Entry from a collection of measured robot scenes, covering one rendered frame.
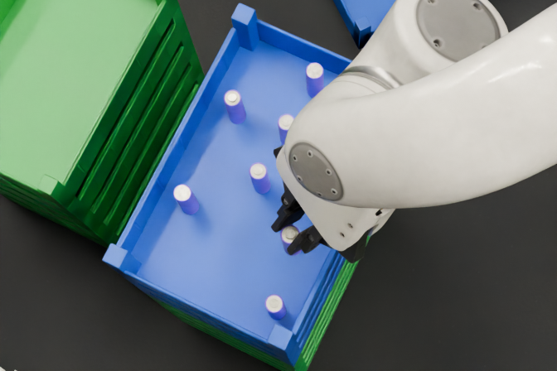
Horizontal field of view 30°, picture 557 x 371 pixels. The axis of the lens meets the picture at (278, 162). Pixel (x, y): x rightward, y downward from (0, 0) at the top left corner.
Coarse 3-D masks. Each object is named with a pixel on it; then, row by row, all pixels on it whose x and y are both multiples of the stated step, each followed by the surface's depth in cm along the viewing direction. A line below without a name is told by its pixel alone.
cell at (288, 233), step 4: (288, 224) 94; (292, 224) 94; (284, 228) 94; (288, 228) 94; (292, 228) 94; (296, 228) 94; (280, 232) 94; (284, 232) 94; (288, 232) 94; (292, 232) 94; (296, 232) 94; (280, 236) 94; (284, 236) 94; (288, 236) 94; (292, 236) 94; (296, 236) 94; (284, 240) 94; (288, 240) 94; (292, 240) 94; (284, 244) 95; (288, 244) 94; (284, 248) 98; (300, 252) 100
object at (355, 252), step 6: (366, 234) 86; (360, 240) 86; (354, 246) 87; (360, 246) 87; (342, 252) 88; (348, 252) 88; (354, 252) 87; (360, 252) 87; (348, 258) 88; (354, 258) 87; (360, 258) 88
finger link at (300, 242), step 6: (300, 234) 91; (294, 240) 92; (300, 240) 91; (306, 240) 92; (324, 240) 90; (288, 246) 94; (294, 246) 92; (300, 246) 93; (306, 246) 92; (312, 246) 92; (330, 246) 89; (288, 252) 94; (294, 252) 94; (306, 252) 93
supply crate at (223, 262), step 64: (256, 64) 114; (320, 64) 113; (192, 128) 111; (256, 128) 112; (256, 192) 110; (128, 256) 103; (192, 256) 109; (256, 256) 108; (320, 256) 108; (256, 320) 107
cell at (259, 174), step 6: (258, 162) 104; (252, 168) 104; (258, 168) 104; (264, 168) 104; (252, 174) 104; (258, 174) 104; (264, 174) 104; (252, 180) 105; (258, 180) 104; (264, 180) 105; (258, 186) 107; (264, 186) 107; (258, 192) 110; (264, 192) 110
